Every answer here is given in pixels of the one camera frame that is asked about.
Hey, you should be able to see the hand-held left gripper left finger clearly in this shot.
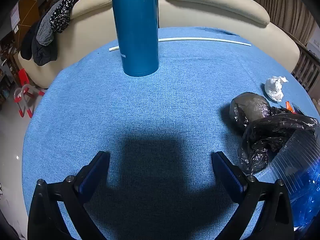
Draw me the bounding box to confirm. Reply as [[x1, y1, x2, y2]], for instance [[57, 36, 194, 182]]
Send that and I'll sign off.
[[27, 151, 110, 240]]

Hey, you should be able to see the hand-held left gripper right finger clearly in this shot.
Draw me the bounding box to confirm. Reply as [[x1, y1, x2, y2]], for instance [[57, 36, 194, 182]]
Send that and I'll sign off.
[[211, 151, 294, 240]]

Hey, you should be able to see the black plastic bag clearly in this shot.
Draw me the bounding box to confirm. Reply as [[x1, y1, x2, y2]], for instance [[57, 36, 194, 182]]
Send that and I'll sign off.
[[229, 92, 320, 175]]

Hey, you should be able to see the blue clear plastic package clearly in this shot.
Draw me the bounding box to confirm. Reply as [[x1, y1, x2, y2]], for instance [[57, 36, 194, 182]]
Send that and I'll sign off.
[[257, 130, 320, 233]]

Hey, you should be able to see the white paper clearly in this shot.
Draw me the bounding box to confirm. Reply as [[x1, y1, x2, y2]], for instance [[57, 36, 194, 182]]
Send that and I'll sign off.
[[264, 76, 289, 102]]

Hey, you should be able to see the blue tablecloth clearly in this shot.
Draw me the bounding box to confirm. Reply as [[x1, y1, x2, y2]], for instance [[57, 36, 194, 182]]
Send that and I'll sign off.
[[22, 27, 320, 240]]

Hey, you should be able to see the red plastic stool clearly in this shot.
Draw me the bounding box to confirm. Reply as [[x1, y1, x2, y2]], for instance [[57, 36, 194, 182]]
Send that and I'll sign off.
[[14, 68, 45, 118]]

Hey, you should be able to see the dark jacket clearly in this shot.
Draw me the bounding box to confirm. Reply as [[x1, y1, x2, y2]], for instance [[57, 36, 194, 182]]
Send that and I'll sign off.
[[20, 22, 58, 66]]

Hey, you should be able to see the wooden baby crib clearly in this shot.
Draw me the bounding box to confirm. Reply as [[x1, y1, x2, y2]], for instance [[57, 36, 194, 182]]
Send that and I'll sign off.
[[291, 30, 320, 98]]

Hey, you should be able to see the thin white rod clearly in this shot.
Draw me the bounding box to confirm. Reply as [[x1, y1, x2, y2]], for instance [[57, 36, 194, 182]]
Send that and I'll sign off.
[[109, 37, 252, 52]]

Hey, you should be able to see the blue metal bottle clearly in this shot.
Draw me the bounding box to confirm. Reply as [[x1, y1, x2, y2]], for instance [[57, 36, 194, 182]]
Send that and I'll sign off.
[[110, 0, 160, 77]]

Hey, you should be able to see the grey knitted cloth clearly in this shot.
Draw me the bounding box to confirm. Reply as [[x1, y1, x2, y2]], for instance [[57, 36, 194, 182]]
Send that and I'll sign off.
[[36, 0, 65, 46]]

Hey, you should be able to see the black floral cloth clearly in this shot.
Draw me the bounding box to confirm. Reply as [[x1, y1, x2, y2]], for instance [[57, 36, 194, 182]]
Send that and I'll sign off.
[[49, 0, 112, 33]]

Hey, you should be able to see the beige curtain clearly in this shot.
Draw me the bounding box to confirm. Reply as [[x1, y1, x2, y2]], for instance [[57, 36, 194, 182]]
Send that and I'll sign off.
[[247, 0, 317, 45]]

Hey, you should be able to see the brown wooden cabinet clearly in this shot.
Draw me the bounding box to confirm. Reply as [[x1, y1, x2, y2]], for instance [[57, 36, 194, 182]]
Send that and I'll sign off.
[[10, 0, 54, 50]]

